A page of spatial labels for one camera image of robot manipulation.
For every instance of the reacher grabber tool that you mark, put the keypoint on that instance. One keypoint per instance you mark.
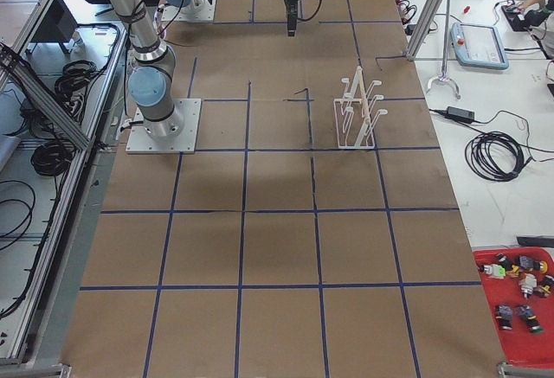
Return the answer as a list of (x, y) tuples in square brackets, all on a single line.
[(442, 77)]

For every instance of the teach pendant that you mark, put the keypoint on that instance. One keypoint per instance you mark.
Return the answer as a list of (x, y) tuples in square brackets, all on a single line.
[(478, 45)]

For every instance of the black power adapter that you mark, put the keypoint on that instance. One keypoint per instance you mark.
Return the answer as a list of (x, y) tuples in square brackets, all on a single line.
[(460, 115)]

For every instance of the red parts bin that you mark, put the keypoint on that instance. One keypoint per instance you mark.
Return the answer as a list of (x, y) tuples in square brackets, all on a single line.
[(518, 284)]

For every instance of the white wire cup rack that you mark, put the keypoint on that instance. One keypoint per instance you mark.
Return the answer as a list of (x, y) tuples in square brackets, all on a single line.
[(355, 113)]

